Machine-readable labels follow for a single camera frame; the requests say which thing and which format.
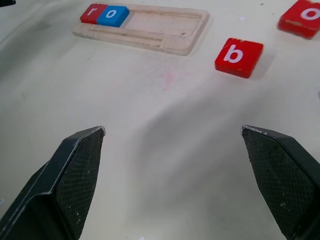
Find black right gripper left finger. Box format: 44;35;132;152
0;125;106;240

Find blue tile letter o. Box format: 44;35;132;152
96;5;130;28

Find wooden block tray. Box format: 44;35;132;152
71;2;210;56

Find red tile letter o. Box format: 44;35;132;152
277;0;320;40

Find red tile letter b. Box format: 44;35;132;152
214;37;264;79

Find red tile letter r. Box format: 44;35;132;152
80;3;109;25

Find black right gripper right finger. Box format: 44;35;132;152
241;124;320;240

